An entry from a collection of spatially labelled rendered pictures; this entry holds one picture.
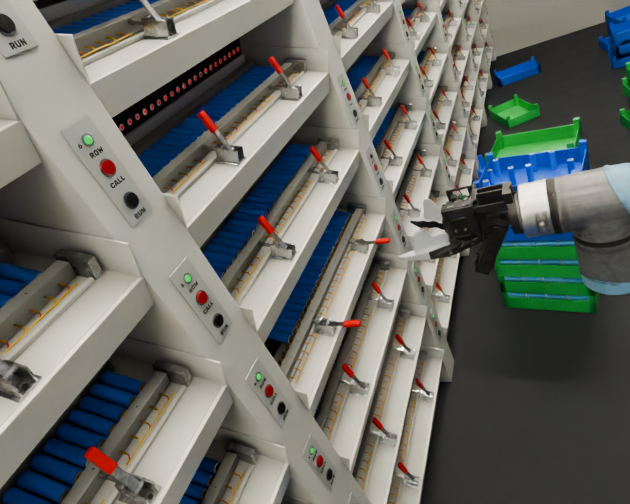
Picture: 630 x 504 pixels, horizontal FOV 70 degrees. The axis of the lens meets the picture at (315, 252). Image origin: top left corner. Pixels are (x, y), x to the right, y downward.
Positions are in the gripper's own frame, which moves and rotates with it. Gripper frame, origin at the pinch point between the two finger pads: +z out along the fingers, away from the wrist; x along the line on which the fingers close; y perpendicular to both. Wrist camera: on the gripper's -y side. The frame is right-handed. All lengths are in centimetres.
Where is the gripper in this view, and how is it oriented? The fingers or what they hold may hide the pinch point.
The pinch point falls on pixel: (409, 241)
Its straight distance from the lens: 88.2
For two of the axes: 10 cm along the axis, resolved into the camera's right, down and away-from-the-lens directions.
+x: -3.3, 6.2, -7.1
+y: -4.3, -7.7, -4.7
